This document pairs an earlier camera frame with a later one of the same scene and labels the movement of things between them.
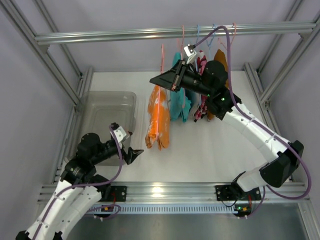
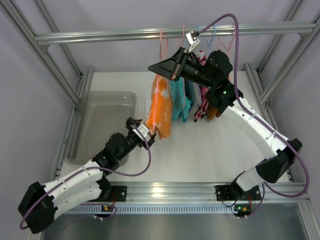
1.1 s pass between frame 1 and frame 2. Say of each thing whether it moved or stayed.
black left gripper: moved
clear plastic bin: stayed
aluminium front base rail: stayed
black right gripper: moved
